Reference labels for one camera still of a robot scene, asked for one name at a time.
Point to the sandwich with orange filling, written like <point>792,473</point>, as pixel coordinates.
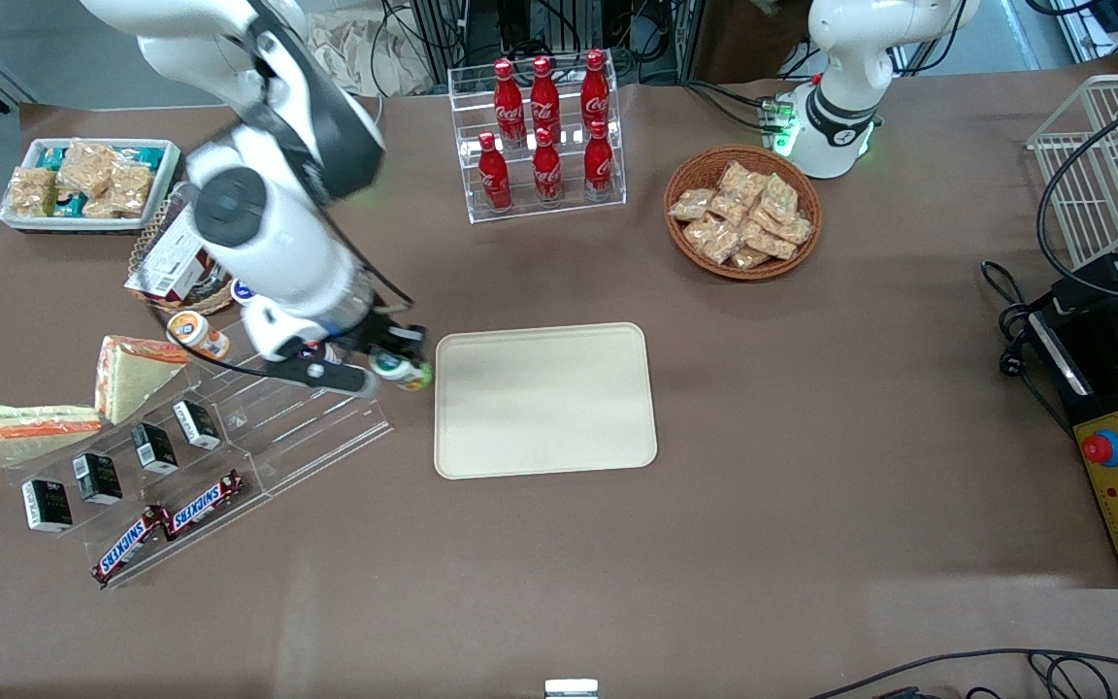
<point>30,442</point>

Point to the large wicker basket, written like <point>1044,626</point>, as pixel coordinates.
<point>685,248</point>

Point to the clear snack pack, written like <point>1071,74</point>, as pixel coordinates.
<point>761,219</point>
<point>796,230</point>
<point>778,194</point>
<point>714,238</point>
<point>772,245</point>
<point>736,183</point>
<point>749,258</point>
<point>692,204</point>

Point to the blue gum bottle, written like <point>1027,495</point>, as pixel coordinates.
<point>243,291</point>

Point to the black control box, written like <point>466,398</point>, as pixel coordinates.
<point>1117,388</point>

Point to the crumpled beige paper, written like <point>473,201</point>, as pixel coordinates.
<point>345,49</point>

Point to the sandwich with green filling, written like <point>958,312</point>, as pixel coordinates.
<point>25,413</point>

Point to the small wicker basket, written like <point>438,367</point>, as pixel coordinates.
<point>147,291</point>

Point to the small black box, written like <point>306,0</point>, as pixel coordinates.
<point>47,505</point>
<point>98,478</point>
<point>153,448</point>
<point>196,424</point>

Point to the orange gum bottle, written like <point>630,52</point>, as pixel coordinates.
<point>195,333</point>

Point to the white red carton box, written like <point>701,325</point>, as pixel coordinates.
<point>171,262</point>

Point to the cream rectangular tray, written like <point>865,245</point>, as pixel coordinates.
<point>544,400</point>

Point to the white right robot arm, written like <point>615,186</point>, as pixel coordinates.
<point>268,214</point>

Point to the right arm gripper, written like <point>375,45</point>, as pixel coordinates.
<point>383,335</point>

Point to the teal snack pack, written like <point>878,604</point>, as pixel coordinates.
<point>52,155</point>
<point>144,153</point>

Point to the green gum bottle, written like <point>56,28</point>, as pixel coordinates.
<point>402,372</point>

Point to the clear acrylic bottle rack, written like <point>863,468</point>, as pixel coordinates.
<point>462,116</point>

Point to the Snickers bar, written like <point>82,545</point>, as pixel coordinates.
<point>129,546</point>
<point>203,505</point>

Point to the black equipment rack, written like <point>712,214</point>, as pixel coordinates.
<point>520,24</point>

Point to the white plastic bin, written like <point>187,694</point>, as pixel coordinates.
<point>166,184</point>

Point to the rice cracker pack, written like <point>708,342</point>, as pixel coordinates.
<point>129,186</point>
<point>88,165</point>
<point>32,189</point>

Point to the red cola bottle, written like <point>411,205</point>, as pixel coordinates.
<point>508,102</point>
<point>599,165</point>
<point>494,180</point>
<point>544,97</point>
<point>595,92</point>
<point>546,173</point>

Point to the silver metal bar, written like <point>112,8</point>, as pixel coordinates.
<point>1062,354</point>

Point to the clear acrylic stepped display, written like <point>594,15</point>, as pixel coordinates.
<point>307,427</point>

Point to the red emergency stop button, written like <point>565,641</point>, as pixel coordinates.
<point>1098,448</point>

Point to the upright triangle sandwich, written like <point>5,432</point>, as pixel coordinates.
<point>132,379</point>

